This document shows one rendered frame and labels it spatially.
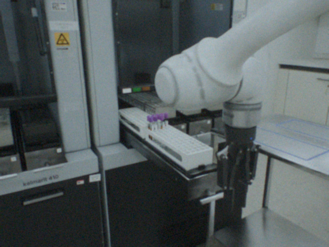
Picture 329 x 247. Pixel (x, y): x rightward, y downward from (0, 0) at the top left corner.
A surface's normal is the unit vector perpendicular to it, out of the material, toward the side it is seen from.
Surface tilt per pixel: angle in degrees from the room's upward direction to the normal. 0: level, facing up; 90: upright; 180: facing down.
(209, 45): 45
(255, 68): 81
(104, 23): 90
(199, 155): 90
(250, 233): 0
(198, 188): 90
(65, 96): 90
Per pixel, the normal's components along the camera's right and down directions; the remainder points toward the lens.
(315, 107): -0.88, 0.15
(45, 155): 0.48, 0.26
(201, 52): -0.17, -0.43
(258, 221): 0.00, -0.95
